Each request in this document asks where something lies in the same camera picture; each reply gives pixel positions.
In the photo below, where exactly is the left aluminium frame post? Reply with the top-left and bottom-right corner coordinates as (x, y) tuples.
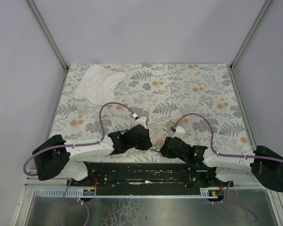
(25, 0), (68, 71)

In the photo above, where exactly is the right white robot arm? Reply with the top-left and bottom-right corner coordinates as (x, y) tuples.
(160, 137), (283, 193)

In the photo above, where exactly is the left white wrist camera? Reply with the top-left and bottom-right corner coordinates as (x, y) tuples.
(134, 116), (149, 129)

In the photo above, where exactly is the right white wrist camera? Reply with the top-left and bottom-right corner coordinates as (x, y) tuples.
(171, 126), (185, 139)

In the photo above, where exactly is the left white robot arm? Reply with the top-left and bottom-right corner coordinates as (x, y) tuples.
(32, 125), (152, 181)

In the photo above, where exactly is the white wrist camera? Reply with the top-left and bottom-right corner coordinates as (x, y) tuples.
(171, 126), (185, 139)
(134, 116), (149, 129)

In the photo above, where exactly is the white slotted cable duct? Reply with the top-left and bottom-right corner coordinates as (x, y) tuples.
(34, 187), (224, 200)

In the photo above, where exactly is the aluminium cross rail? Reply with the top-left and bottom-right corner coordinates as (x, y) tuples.
(25, 176), (68, 187)

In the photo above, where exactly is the aluminium frame post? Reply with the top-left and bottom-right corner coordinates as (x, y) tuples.
(229, 0), (274, 71)
(25, 0), (68, 71)

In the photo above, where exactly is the beige brown stapler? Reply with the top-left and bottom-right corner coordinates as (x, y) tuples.
(150, 146), (160, 152)

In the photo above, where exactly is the purple cable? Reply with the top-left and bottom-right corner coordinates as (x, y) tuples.
(23, 102), (139, 226)
(171, 113), (283, 223)

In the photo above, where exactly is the floral patterned table mat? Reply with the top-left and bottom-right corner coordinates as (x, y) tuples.
(50, 64), (251, 162)

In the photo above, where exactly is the white cloth towel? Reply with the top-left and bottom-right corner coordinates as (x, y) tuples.
(74, 65), (126, 106)

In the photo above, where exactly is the grey cardboard box sleeve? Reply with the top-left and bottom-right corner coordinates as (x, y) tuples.
(163, 119), (176, 132)

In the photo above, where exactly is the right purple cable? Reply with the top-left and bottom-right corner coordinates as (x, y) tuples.
(171, 113), (283, 223)

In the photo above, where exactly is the right aluminium frame post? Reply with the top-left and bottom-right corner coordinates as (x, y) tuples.
(229, 0), (274, 71)

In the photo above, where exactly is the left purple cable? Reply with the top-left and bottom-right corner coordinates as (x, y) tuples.
(23, 102), (139, 226)

